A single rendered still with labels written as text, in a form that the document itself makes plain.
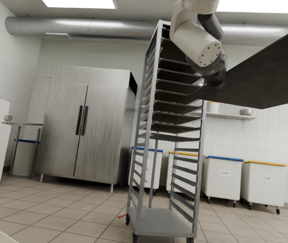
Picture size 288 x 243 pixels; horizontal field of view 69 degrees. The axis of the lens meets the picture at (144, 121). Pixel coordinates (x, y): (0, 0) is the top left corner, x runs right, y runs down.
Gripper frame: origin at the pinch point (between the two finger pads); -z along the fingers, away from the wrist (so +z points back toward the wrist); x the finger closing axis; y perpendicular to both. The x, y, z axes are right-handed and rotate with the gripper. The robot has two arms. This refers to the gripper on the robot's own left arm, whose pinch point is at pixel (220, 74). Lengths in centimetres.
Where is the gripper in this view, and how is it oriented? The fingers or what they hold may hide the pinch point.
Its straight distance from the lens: 74.3
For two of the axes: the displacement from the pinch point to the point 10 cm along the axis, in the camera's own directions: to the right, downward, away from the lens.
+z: -5.7, -1.7, -8.0
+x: 1.2, -9.8, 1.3
